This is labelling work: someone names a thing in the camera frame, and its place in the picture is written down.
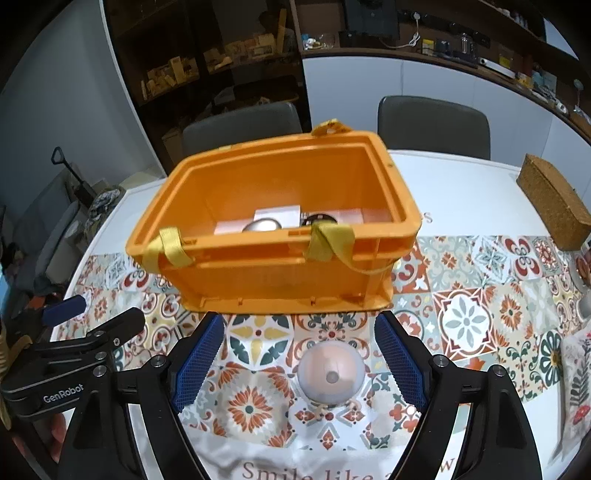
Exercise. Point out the black hand trolley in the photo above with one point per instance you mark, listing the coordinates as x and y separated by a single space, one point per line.
76 177

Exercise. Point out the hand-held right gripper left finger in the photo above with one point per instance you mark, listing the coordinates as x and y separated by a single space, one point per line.
198 369

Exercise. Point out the orange plastic crate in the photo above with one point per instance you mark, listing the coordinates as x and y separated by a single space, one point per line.
277 184

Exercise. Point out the colourful patterned scarf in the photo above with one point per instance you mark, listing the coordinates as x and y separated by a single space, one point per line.
104 205

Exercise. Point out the patterned tile tablecloth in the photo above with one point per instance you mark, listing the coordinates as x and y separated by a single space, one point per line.
461 314

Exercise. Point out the grey dining chair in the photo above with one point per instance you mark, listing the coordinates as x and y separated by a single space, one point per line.
434 127
242 129

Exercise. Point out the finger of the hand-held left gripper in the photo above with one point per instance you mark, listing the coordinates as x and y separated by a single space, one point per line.
67 308
115 327

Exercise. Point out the peach dome-shaped toy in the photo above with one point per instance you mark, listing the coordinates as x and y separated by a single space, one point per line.
330 369

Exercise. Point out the floral printed cloth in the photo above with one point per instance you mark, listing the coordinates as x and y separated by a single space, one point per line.
577 392

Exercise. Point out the black round gadget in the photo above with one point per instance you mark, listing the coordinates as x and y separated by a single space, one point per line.
318 218

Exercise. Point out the dark wooden shelving unit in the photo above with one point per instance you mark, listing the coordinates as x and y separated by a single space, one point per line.
138 46

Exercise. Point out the white power adapter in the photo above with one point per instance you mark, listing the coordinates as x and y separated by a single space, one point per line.
277 213

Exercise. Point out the black coffee machine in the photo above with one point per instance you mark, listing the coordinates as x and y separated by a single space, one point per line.
369 18

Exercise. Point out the white lower cabinet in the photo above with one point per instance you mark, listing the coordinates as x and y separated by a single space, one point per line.
351 78

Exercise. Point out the person's left hand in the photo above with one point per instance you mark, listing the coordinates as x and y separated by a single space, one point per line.
46 436

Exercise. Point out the woven rectangular box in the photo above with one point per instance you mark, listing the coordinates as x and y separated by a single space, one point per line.
554 203

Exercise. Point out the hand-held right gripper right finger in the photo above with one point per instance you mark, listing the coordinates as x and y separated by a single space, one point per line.
401 364

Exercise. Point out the metallic egg-shaped gadget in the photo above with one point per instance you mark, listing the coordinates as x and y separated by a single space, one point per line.
263 225

